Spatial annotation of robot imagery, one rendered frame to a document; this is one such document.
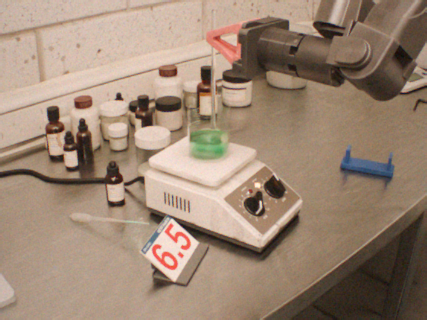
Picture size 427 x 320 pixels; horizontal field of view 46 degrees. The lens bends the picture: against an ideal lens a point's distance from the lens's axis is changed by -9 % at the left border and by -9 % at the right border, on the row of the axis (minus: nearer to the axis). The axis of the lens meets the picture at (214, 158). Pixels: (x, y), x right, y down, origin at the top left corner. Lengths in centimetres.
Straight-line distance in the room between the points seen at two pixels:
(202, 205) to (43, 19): 54
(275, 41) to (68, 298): 41
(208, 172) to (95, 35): 51
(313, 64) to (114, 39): 63
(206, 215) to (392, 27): 36
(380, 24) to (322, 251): 33
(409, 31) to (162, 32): 77
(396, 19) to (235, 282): 37
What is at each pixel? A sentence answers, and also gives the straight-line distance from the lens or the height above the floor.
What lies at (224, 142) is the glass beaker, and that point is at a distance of 76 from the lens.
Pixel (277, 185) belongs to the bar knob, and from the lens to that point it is 77.
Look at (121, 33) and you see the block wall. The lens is 119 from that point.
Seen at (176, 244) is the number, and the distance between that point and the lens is 71.
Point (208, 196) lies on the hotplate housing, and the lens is 73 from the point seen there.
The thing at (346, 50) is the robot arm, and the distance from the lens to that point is 58.
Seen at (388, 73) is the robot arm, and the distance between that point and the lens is 59.
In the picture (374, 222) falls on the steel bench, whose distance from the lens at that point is 82.
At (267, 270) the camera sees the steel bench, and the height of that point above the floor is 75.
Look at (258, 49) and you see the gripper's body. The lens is 67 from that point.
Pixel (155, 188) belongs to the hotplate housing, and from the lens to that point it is 78.
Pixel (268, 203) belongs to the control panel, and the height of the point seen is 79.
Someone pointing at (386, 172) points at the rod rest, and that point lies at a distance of 96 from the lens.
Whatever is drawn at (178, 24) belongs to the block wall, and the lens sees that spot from 128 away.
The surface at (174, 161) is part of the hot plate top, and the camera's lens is 77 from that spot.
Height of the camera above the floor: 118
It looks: 26 degrees down
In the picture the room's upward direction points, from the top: straight up
